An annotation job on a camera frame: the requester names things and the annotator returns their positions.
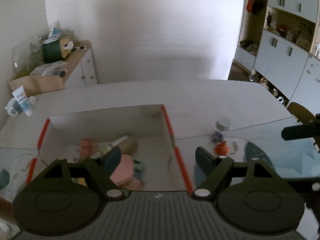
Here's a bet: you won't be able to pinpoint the red cardboard storage box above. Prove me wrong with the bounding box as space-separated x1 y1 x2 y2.
27 105 193 193

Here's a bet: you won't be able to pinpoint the glass jar with grey lid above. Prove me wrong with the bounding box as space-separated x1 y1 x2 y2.
210 116 231 144

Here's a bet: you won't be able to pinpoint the green tissue box holder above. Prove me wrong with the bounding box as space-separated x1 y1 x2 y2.
42 35 74 63

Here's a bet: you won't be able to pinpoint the pink heart-shaped dish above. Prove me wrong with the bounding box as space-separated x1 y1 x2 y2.
110 155 135 186

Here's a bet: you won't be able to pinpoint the white sunglasses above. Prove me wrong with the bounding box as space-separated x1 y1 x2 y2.
71 45 87 53

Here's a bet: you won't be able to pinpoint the white cream tube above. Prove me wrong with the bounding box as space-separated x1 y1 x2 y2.
5 86 37 118

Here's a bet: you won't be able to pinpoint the glass bowl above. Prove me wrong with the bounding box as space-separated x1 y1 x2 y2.
11 36 44 77

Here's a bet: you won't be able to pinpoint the small white drawer cabinet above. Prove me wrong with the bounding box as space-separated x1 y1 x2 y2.
62 40 98 89

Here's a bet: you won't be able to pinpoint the orange toy figure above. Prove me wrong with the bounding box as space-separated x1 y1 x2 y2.
214 141 229 156

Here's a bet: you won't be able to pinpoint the dark wooden chair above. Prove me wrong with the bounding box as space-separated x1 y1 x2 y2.
287 102 316 125

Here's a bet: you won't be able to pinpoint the yellow rectangular box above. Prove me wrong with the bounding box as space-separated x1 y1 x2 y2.
72 178 87 186

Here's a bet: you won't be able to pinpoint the clear plastic bag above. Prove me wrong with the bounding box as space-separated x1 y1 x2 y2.
29 61 67 77

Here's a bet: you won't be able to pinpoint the jar with green lid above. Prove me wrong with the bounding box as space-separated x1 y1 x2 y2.
111 135 138 155

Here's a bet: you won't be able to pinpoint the white wall cabinet unit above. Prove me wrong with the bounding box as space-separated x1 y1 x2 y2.
234 0 319 114

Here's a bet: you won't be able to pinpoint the brown cardboard box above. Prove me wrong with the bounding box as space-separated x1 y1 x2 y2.
9 76 65 96

